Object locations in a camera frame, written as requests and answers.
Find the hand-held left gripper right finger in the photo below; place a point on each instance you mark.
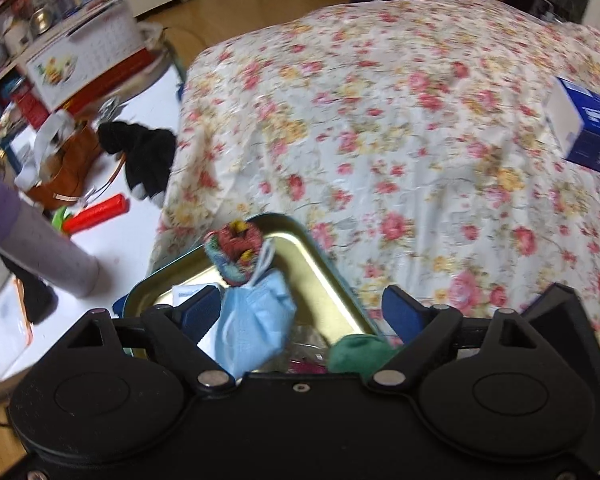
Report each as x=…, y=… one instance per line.
x=402, y=312

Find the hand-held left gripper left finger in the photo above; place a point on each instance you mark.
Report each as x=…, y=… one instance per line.
x=195, y=310

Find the white tissue pack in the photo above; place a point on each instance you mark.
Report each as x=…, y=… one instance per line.
x=182, y=294

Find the blue face mask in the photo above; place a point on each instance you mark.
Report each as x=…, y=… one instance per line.
x=252, y=315

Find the green and white plush toy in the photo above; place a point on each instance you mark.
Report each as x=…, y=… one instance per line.
x=355, y=355

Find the striped teal sock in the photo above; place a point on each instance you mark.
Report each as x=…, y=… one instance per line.
x=230, y=255

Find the gold metal tin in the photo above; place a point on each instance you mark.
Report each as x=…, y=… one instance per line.
x=300, y=260

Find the red cylinder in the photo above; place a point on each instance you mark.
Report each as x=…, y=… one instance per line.
x=97, y=212

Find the black glove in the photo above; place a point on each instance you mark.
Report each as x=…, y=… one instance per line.
x=140, y=155

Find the grey bottle with purple lid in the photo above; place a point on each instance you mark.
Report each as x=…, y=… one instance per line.
x=40, y=240

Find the floral bedspread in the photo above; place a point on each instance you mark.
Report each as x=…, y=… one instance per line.
x=380, y=135

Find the orange bag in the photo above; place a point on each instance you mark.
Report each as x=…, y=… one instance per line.
x=72, y=170

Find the blue tissue box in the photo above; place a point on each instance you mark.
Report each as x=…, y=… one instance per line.
x=595, y=130

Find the white printed cardboard box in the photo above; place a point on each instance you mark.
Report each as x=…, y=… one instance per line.
x=87, y=57

